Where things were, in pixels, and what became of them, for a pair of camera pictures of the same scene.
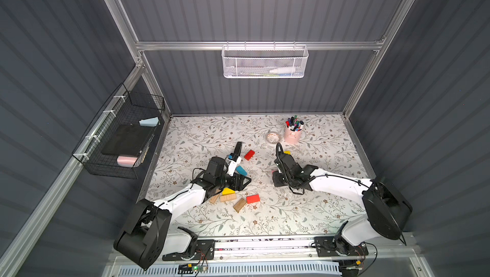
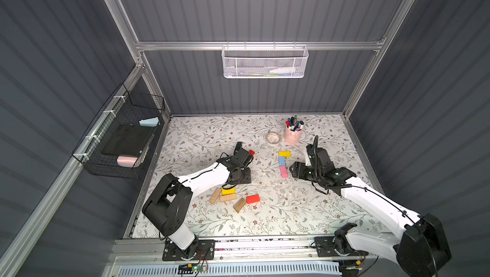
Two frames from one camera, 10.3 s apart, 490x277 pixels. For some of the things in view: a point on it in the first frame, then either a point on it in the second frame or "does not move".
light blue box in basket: (152, 121) does not move
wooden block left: (212, 200) does not move
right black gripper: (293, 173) to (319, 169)
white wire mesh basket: (264, 60) does not move
